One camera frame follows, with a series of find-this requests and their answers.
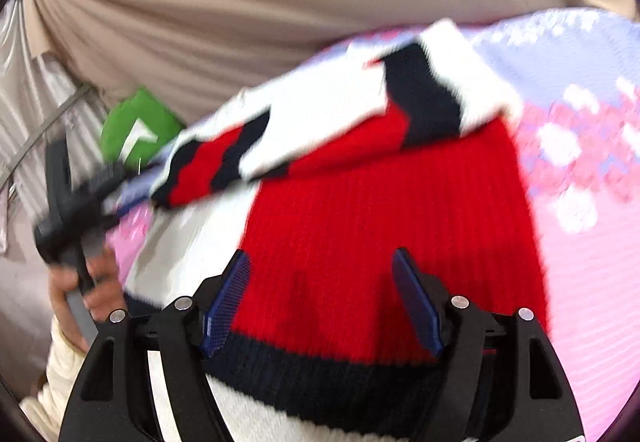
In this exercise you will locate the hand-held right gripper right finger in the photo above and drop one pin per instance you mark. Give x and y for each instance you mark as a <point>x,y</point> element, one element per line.
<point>417,302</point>

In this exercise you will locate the pink floral bed sheet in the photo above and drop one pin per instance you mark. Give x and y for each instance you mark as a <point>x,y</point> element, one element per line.
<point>575,247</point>

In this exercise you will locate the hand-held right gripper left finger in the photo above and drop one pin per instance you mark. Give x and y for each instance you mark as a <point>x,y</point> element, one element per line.
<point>225,307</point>

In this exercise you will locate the person's left hand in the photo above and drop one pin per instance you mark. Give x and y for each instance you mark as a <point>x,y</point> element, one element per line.
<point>107,292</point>

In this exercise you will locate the green cushion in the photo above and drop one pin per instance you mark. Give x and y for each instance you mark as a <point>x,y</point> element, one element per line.
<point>145,116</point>

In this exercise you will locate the red white navy knit sweater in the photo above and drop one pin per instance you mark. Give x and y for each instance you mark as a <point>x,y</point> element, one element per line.
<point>350,222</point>

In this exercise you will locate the silver grey curtain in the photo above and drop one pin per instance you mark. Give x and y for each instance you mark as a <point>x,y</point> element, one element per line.
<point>30,86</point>

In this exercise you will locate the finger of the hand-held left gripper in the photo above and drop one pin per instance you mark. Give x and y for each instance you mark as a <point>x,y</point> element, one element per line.
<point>110,184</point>

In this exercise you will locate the person's left forearm cream sleeve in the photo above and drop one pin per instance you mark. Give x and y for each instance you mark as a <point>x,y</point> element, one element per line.
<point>55,387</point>

